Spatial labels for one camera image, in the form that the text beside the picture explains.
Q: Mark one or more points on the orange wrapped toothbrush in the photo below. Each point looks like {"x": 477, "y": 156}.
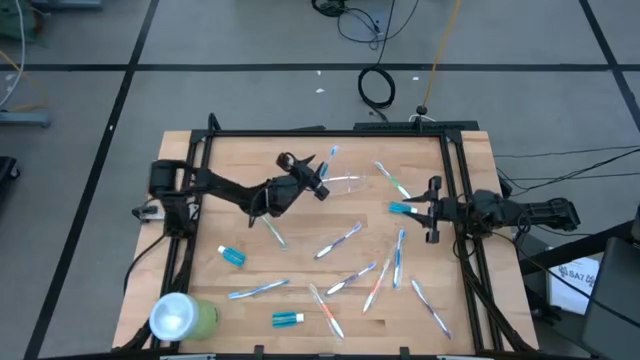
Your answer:
{"x": 326, "y": 310}
{"x": 376, "y": 287}

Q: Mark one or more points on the grey metal floor foot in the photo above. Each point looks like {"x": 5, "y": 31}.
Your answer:
{"x": 25, "y": 119}

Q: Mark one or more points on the purple toothbrush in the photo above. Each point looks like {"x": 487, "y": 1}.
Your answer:
{"x": 338, "y": 241}
{"x": 351, "y": 278}
{"x": 430, "y": 307}

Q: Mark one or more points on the black frame clamp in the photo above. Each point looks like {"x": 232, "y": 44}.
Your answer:
{"x": 258, "y": 351}
{"x": 404, "y": 353}

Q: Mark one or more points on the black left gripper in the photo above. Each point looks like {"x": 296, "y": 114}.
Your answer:
{"x": 285, "y": 195}

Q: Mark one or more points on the white printed paper box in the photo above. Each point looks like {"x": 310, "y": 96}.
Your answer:
{"x": 562, "y": 295}

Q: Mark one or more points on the grey control box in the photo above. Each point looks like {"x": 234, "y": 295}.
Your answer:
{"x": 150, "y": 212}

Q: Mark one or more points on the green toothbrush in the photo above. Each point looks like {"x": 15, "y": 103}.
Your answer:
{"x": 276, "y": 234}
{"x": 395, "y": 184}

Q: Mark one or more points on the blue toothbrush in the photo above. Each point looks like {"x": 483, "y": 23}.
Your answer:
{"x": 398, "y": 257}
{"x": 258, "y": 289}
{"x": 331, "y": 156}

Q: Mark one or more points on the grey metal base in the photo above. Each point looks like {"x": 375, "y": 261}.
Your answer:
{"x": 65, "y": 4}

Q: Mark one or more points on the black diagonal floor beam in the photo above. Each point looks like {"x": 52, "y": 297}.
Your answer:
{"x": 575, "y": 248}

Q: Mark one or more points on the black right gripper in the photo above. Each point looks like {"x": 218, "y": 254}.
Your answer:
{"x": 447, "y": 211}

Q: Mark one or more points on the black floor object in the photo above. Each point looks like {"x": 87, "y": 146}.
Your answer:
{"x": 6, "y": 170}

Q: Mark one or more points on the grey table edge bracket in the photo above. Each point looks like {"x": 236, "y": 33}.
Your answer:
{"x": 187, "y": 357}
{"x": 465, "y": 357}

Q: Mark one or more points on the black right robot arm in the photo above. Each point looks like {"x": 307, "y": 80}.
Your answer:
{"x": 545, "y": 210}

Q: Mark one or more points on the green cup white lid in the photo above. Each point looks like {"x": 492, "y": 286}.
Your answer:
{"x": 172, "y": 317}

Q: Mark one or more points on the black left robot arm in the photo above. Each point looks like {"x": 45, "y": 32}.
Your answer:
{"x": 225, "y": 187}

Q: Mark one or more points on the clear plastic toothbrush holder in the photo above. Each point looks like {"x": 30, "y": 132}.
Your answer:
{"x": 350, "y": 186}

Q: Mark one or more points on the green machine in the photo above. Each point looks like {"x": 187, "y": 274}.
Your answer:
{"x": 15, "y": 22}

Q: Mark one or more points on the blue toothpaste tube white cap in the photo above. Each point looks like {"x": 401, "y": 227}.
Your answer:
{"x": 400, "y": 208}
{"x": 233, "y": 256}
{"x": 286, "y": 319}

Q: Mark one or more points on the black aluminium table frame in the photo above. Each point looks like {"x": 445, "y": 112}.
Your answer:
{"x": 325, "y": 133}

